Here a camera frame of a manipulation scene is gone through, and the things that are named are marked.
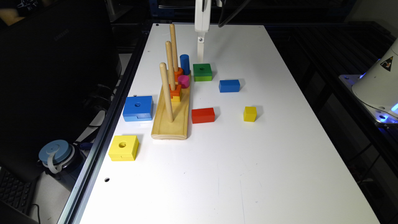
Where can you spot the large blue block with hole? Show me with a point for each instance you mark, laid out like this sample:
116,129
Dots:
138,108

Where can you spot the green block with hole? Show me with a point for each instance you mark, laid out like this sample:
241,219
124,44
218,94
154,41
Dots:
202,72

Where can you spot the large yellow block with hole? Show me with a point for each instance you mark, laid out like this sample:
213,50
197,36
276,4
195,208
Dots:
123,148

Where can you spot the wooden peg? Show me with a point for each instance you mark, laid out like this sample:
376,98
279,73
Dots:
171,77
166,91
174,46

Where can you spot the front wooden peg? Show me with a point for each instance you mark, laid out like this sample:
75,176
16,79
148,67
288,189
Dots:
166,91

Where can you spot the blue cylinder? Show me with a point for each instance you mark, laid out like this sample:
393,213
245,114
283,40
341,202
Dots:
185,64

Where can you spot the blue lidded water bottle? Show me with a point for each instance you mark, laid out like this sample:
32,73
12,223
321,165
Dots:
62,161

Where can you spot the wooden peg base board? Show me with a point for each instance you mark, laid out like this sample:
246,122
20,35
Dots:
177,130

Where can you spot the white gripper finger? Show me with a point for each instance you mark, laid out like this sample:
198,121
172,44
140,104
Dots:
200,46

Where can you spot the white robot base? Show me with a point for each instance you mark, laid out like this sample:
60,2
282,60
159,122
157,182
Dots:
376,89

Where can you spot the magenta cylinder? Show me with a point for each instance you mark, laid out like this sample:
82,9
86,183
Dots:
184,81

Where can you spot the back wooden peg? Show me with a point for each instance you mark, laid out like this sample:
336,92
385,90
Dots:
174,46

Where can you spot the small yellow stacked block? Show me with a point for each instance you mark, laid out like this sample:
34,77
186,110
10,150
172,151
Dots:
175,99

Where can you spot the small blue rectangular block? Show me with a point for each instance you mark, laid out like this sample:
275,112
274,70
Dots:
227,86

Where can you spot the small red rectangular block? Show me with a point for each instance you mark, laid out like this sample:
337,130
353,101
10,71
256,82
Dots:
204,115

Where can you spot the orange ring block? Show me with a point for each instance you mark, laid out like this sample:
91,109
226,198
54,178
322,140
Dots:
178,73

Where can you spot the orange square block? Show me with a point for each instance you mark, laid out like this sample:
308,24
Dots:
176,92

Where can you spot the middle wooden peg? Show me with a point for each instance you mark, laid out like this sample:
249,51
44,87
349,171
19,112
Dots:
171,77

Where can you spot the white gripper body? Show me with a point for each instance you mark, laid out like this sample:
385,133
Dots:
202,15

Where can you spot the small yellow cube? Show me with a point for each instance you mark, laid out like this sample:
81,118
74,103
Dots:
250,114

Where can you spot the black Samsung monitor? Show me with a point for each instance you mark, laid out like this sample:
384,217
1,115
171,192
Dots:
58,69

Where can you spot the black keyboard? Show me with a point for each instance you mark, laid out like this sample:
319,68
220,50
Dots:
16,193

